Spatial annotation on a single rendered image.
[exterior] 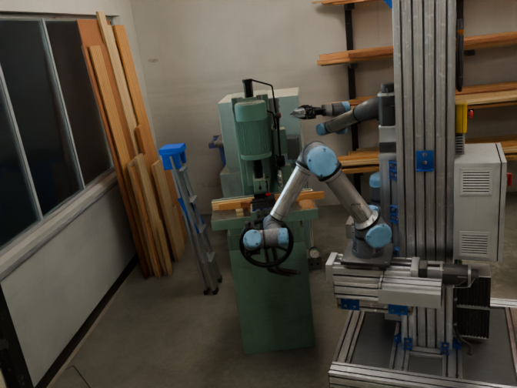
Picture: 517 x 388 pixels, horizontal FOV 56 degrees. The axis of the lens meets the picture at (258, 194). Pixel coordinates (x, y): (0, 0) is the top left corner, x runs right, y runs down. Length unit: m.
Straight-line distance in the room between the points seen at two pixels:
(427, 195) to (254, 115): 0.98
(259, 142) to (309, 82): 2.37
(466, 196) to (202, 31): 3.41
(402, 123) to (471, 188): 0.41
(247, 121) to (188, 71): 2.52
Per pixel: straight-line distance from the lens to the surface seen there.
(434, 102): 2.29
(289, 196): 2.16
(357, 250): 2.35
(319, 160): 1.97
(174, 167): 3.51
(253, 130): 2.67
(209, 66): 5.07
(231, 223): 2.73
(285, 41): 4.96
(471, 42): 4.62
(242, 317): 3.01
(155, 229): 4.11
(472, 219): 2.38
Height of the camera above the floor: 1.88
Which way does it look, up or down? 19 degrees down
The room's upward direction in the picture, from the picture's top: 7 degrees counter-clockwise
